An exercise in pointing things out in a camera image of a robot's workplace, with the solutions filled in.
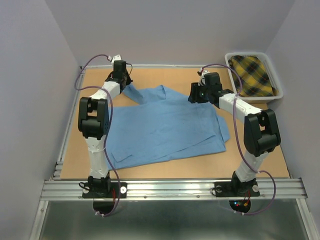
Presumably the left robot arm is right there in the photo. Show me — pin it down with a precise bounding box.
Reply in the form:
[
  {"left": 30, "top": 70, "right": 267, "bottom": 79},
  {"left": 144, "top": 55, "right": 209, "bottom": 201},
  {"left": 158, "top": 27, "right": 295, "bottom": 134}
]
[{"left": 78, "top": 59, "right": 132, "bottom": 199}]

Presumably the aluminium mounting rail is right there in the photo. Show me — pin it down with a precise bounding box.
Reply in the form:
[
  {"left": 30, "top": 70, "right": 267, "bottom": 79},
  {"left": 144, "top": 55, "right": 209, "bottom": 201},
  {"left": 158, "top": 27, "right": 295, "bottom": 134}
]
[{"left": 40, "top": 178, "right": 308, "bottom": 202}]

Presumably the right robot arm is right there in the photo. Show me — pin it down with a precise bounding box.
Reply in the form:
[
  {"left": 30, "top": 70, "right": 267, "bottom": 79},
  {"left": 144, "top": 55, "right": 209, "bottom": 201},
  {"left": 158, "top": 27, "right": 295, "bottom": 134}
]
[{"left": 188, "top": 70, "right": 281, "bottom": 197}]

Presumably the yellow plaid shirt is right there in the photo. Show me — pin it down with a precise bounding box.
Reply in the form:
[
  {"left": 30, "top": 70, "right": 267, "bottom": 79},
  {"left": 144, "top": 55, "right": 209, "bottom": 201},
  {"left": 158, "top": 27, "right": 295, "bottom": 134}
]
[{"left": 228, "top": 55, "right": 278, "bottom": 98}]

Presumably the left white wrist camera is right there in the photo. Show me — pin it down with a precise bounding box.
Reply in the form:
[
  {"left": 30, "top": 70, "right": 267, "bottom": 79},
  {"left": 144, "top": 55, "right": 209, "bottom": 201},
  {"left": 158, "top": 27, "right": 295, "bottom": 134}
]
[{"left": 107, "top": 54, "right": 122, "bottom": 64}]

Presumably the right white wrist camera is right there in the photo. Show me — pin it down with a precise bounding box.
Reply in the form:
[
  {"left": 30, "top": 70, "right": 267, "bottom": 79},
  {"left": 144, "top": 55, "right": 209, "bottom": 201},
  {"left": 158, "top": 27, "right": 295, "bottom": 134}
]
[{"left": 197, "top": 68, "right": 210, "bottom": 86}]

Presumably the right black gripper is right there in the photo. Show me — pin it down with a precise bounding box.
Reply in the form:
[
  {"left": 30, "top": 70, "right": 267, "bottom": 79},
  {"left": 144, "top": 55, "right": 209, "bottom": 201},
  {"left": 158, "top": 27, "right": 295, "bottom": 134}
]
[{"left": 186, "top": 82, "right": 211, "bottom": 104}]

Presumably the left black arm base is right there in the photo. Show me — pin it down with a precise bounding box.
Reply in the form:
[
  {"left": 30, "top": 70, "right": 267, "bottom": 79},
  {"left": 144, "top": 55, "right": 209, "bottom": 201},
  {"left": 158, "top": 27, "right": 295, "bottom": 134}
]
[{"left": 78, "top": 182, "right": 127, "bottom": 199}]

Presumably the white plastic basket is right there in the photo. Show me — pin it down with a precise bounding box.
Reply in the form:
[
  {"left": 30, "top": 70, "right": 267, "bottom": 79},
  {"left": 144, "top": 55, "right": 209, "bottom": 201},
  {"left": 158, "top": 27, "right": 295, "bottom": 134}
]
[{"left": 224, "top": 51, "right": 284, "bottom": 103}]

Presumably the light blue long sleeve shirt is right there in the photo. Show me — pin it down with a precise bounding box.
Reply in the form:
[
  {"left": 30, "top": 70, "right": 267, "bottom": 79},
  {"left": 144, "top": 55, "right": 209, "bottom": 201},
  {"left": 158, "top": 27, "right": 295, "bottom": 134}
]
[{"left": 106, "top": 84, "right": 230, "bottom": 169}]

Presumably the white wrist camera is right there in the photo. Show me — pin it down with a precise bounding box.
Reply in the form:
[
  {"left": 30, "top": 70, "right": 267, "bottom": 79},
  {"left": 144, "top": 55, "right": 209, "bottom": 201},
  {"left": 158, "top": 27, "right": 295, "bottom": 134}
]
[
  {"left": 107, "top": 54, "right": 122, "bottom": 64},
  {"left": 197, "top": 68, "right": 210, "bottom": 86}
]

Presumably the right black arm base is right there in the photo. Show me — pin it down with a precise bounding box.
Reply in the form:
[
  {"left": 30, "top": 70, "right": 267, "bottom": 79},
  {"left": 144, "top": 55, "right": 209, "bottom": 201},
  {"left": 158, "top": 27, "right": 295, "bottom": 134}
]
[{"left": 213, "top": 178, "right": 260, "bottom": 198}]

